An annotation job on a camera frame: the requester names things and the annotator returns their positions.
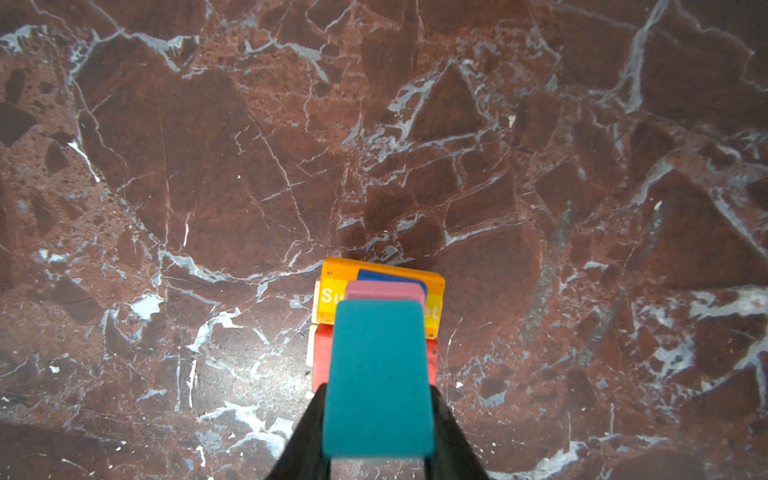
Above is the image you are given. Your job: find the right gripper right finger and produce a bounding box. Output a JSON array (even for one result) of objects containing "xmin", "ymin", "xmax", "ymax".
[{"xmin": 424, "ymin": 386, "xmax": 490, "ymax": 480}]

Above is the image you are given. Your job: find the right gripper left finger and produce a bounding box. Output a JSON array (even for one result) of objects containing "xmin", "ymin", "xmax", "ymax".
[{"xmin": 267, "ymin": 384, "xmax": 331, "ymax": 480}]

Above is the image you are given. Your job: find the teal block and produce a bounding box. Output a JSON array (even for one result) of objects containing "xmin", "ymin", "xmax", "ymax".
[{"xmin": 322, "ymin": 300, "xmax": 435, "ymax": 459}]

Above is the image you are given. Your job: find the red block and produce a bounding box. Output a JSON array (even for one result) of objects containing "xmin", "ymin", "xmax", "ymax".
[{"xmin": 310, "ymin": 325, "xmax": 438, "ymax": 391}]

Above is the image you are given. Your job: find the pink block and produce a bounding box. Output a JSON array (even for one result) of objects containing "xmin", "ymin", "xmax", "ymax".
[{"xmin": 344, "ymin": 280, "xmax": 427, "ymax": 306}]

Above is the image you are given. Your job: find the yellow cylinder block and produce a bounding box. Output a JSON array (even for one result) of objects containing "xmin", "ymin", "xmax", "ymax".
[{"xmin": 317, "ymin": 257, "xmax": 446, "ymax": 340}]

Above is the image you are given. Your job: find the blue cube block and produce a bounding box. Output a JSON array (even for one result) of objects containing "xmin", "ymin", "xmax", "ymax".
[{"xmin": 356, "ymin": 269, "xmax": 428, "ymax": 295}]

